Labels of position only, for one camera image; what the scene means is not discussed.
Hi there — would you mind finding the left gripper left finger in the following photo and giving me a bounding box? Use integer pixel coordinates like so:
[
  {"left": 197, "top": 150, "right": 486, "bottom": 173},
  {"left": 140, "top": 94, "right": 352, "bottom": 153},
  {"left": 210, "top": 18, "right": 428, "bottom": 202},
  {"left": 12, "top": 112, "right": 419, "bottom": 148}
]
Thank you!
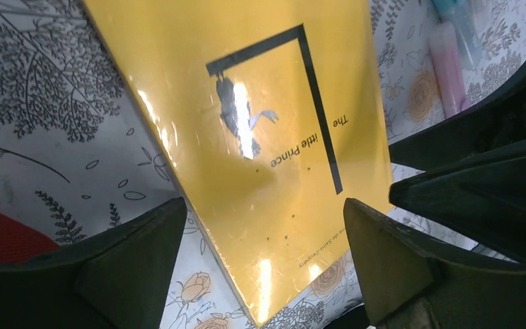
[{"left": 0, "top": 197, "right": 187, "bottom": 328}]

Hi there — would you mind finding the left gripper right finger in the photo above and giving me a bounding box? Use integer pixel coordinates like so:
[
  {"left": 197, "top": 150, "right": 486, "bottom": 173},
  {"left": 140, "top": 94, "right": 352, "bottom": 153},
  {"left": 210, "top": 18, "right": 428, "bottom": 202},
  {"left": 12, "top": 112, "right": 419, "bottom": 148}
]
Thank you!
[{"left": 343, "top": 198, "right": 526, "bottom": 328}]

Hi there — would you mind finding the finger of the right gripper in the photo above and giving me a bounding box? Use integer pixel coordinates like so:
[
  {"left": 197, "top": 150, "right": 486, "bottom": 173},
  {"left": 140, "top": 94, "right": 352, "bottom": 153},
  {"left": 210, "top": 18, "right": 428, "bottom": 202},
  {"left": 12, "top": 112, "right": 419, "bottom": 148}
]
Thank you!
[
  {"left": 389, "top": 61, "right": 526, "bottom": 171},
  {"left": 389, "top": 140, "right": 526, "bottom": 263}
]

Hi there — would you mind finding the red backpack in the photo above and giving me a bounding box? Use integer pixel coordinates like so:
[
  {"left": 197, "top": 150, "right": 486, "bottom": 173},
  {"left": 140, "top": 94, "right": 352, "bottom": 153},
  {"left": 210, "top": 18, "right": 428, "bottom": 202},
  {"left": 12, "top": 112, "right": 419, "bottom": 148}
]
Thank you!
[{"left": 0, "top": 213, "right": 60, "bottom": 264}]

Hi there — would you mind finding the yellow notebook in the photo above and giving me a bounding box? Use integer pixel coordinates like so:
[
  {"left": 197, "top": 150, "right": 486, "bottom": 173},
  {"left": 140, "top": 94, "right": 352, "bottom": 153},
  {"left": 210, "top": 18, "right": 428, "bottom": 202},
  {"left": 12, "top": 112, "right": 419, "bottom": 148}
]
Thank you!
[{"left": 84, "top": 1, "right": 392, "bottom": 326}]

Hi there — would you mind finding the pink highlighter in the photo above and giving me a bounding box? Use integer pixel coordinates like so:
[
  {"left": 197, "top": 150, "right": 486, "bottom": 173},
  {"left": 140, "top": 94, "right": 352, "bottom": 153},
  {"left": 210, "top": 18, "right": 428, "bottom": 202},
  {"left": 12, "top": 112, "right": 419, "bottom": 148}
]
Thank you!
[{"left": 429, "top": 22, "right": 471, "bottom": 119}]

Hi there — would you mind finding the blue highlighter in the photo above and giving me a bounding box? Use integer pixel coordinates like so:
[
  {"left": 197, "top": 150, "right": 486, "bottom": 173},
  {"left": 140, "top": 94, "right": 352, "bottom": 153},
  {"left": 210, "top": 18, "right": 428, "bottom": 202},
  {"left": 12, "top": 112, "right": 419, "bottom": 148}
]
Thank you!
[{"left": 432, "top": 0, "right": 482, "bottom": 71}]

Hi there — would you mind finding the floral table mat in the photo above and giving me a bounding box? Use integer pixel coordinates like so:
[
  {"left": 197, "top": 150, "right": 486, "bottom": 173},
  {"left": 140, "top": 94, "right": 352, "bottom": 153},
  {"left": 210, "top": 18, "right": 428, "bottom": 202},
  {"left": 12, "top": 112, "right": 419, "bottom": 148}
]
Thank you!
[{"left": 0, "top": 1, "right": 526, "bottom": 328}]

